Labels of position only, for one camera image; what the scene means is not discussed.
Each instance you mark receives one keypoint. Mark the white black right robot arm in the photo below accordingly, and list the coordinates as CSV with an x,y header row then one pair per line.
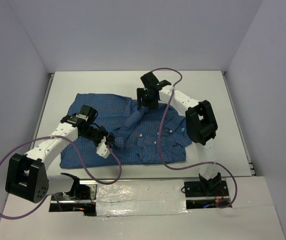
x,y
201,124

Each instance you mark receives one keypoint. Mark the silver tape patch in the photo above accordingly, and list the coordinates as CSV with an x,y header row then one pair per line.
x,y
141,198

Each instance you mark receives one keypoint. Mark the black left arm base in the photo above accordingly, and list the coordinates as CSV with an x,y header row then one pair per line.
x,y
83,201

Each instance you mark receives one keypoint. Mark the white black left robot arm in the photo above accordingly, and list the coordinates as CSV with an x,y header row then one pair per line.
x,y
27,176

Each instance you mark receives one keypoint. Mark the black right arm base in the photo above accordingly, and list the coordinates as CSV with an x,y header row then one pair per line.
x,y
196,198

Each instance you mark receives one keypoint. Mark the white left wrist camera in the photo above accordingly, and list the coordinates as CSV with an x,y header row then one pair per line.
x,y
102,149

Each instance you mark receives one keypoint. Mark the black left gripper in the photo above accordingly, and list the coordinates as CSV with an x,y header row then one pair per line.
x,y
109,138

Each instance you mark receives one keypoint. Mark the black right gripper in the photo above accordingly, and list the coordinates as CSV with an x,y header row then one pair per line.
x,y
141,93

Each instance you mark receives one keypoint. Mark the blue checked long sleeve shirt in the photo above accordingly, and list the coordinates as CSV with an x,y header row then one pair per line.
x,y
136,130

